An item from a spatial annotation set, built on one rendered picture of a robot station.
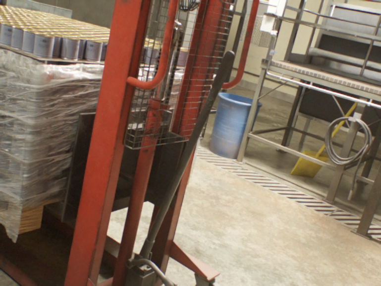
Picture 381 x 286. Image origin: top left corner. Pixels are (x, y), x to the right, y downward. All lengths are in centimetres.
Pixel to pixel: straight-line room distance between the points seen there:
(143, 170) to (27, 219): 50
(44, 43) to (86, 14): 387
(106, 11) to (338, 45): 270
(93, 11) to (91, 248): 394
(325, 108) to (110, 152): 435
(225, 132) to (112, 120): 319
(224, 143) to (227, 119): 26
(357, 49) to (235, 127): 178
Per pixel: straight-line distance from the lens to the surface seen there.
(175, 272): 271
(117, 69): 174
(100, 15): 547
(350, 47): 580
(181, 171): 192
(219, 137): 491
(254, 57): 1059
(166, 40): 160
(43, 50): 179
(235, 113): 481
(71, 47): 186
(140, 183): 206
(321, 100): 589
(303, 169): 495
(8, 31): 195
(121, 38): 173
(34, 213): 196
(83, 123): 189
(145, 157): 201
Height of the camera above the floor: 141
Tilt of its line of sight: 15 degrees down
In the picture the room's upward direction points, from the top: 13 degrees clockwise
